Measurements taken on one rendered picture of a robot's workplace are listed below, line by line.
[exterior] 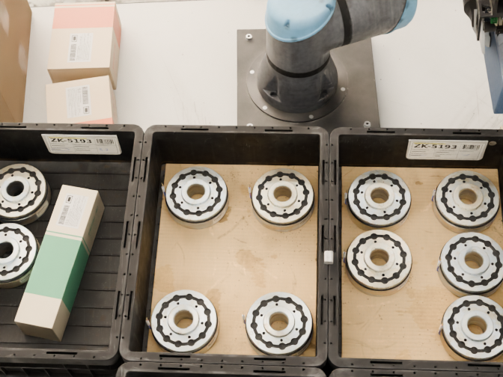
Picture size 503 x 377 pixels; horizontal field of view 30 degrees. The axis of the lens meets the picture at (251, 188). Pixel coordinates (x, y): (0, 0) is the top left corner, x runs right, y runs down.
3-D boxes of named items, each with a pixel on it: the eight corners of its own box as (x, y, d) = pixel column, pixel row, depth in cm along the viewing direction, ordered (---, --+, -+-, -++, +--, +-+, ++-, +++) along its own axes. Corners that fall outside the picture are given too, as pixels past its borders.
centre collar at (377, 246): (364, 243, 149) (364, 241, 148) (395, 245, 148) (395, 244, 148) (362, 271, 146) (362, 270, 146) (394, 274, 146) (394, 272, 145)
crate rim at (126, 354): (147, 132, 155) (144, 123, 153) (328, 134, 153) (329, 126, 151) (120, 366, 136) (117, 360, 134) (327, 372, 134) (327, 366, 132)
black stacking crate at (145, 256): (156, 161, 163) (146, 126, 153) (326, 164, 162) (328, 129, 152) (132, 384, 145) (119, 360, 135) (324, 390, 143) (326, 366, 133)
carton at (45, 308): (61, 342, 146) (52, 328, 141) (24, 334, 147) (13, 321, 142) (105, 207, 157) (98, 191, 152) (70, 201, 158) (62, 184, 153)
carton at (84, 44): (116, 90, 185) (109, 67, 178) (55, 91, 185) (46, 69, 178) (121, 25, 192) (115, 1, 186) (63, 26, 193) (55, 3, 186)
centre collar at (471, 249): (454, 248, 147) (455, 247, 147) (486, 245, 147) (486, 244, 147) (460, 277, 145) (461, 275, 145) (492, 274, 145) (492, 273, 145)
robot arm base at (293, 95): (255, 52, 181) (254, 17, 173) (333, 49, 182) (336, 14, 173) (258, 115, 174) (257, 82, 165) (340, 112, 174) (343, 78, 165)
